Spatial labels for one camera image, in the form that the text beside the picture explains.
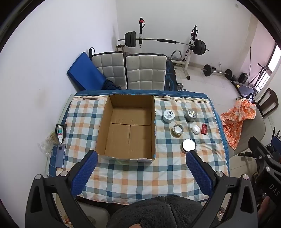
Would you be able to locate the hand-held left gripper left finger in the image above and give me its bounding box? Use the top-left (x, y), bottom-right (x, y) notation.
top-left (25, 150), bottom-right (98, 228)

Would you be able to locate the short barbell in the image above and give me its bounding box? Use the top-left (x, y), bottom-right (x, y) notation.
top-left (201, 64), bottom-right (233, 80)

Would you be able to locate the black round tin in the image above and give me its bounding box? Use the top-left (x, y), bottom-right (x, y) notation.
top-left (182, 139), bottom-right (195, 153)

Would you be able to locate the black bottle holder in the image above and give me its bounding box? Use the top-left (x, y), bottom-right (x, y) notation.
top-left (55, 124), bottom-right (67, 138)

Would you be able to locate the black treadmill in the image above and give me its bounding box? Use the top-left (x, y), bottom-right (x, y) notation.
top-left (233, 80), bottom-right (258, 99)

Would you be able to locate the cardboard box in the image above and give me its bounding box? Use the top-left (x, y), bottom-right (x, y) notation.
top-left (95, 94), bottom-right (156, 162)

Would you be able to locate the blue folded mat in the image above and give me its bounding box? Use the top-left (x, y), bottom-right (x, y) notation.
top-left (67, 52), bottom-right (106, 91)

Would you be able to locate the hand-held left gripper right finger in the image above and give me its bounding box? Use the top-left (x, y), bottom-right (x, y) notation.
top-left (185, 151), bottom-right (258, 228)

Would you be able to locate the blue smartphone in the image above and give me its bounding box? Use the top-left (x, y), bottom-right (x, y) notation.
top-left (55, 143), bottom-right (67, 169)

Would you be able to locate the plaid tablecloth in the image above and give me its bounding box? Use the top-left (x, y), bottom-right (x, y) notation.
top-left (49, 91), bottom-right (230, 205)

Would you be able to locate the window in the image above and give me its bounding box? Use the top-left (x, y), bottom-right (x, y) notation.
top-left (267, 43), bottom-right (281, 73)

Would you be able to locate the person's right hand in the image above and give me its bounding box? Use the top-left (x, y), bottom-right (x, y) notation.
top-left (257, 196), bottom-right (272, 222)

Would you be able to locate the dark wooden chair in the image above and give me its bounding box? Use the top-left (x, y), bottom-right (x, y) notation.
top-left (256, 88), bottom-right (279, 119)

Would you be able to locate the blue patterned bench pad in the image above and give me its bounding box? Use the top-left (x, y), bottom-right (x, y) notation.
top-left (166, 60), bottom-right (178, 91)

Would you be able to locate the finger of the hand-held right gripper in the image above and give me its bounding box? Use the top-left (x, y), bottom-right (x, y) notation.
top-left (248, 136), bottom-right (276, 165)

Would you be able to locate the white weight rack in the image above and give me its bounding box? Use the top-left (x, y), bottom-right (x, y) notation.
top-left (137, 18), bottom-right (198, 80)

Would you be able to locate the grey fleece clothing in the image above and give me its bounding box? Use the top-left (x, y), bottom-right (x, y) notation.
top-left (106, 195), bottom-right (203, 228)

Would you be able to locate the barbell with black plates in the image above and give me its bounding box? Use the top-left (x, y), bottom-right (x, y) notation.
top-left (118, 31), bottom-right (209, 55)

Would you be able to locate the white padded chair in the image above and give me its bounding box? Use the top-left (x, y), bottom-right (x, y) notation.
top-left (125, 53), bottom-right (167, 90)
top-left (91, 52), bottom-right (127, 90)

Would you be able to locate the clear plastic bag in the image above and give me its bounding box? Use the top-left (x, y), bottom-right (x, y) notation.
top-left (38, 131), bottom-right (55, 157)

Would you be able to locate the orange patterned cloth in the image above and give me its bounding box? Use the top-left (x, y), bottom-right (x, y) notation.
top-left (220, 99), bottom-right (257, 149)

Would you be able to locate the beige chair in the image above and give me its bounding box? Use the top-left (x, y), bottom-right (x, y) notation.
top-left (228, 105), bottom-right (266, 158)

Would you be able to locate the grey metallic round jar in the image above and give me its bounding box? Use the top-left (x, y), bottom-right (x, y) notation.
top-left (184, 109), bottom-right (197, 122)

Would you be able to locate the white cream jar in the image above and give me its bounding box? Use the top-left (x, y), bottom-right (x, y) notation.
top-left (163, 110), bottom-right (174, 123)

